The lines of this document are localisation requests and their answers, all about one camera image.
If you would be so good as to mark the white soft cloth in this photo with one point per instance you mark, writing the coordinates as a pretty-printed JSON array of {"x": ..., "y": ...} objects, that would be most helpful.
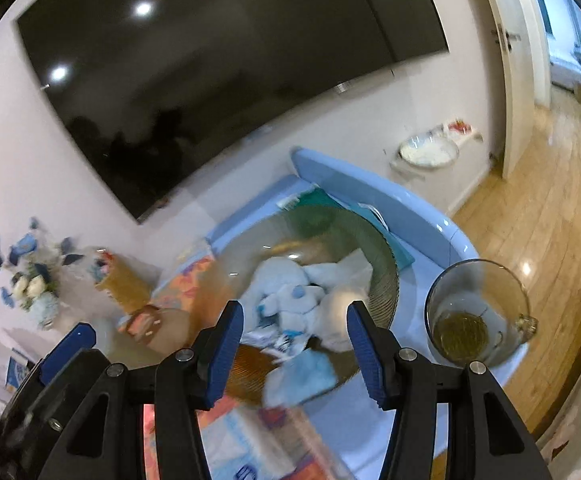
[{"x": 343, "y": 280}]

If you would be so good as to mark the light blue soft cloth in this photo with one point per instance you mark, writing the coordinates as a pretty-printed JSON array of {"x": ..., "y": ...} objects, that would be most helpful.
[{"x": 303, "y": 375}]

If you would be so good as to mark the glass mug with tea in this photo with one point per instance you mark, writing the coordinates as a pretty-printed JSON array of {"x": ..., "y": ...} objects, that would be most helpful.
[{"x": 475, "y": 320}]

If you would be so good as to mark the large glass bowl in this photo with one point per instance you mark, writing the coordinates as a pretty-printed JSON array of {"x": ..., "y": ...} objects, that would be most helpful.
[{"x": 370, "y": 255}]

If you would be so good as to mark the blue and white flower bouquet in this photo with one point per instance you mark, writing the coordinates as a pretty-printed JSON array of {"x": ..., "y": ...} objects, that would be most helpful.
[{"x": 28, "y": 280}]

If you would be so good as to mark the row of books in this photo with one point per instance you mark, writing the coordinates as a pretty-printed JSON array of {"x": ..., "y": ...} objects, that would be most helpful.
[{"x": 10, "y": 370}]

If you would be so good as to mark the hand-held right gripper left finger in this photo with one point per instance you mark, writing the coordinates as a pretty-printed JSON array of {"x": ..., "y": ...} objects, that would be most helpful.
[{"x": 225, "y": 352}]

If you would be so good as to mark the white door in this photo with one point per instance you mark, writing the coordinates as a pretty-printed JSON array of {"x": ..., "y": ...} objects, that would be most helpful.
[{"x": 503, "y": 70}]

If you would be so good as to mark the wooden pen holder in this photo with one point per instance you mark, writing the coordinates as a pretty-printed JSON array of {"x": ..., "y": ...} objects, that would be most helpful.
[{"x": 120, "y": 282}]

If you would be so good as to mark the white basin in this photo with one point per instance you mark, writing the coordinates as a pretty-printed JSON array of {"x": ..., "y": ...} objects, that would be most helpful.
[{"x": 428, "y": 152}]

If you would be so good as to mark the floral orange table cloth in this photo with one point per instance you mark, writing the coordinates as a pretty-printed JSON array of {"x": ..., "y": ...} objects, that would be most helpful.
[{"x": 190, "y": 285}]

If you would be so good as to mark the black flat television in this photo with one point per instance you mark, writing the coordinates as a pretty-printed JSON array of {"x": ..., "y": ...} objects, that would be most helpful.
[{"x": 210, "y": 70}]

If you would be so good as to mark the white and blue plush toy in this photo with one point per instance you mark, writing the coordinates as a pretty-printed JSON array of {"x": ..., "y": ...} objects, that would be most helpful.
[{"x": 283, "y": 285}]

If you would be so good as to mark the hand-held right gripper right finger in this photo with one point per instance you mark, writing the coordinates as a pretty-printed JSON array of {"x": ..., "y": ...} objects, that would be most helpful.
[{"x": 365, "y": 355}]

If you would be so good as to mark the tan coin purse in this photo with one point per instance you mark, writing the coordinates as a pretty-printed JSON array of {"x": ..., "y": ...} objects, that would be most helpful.
[{"x": 145, "y": 324}]

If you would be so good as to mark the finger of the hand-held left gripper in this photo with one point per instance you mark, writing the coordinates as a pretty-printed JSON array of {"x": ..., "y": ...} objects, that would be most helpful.
[{"x": 68, "y": 350}]

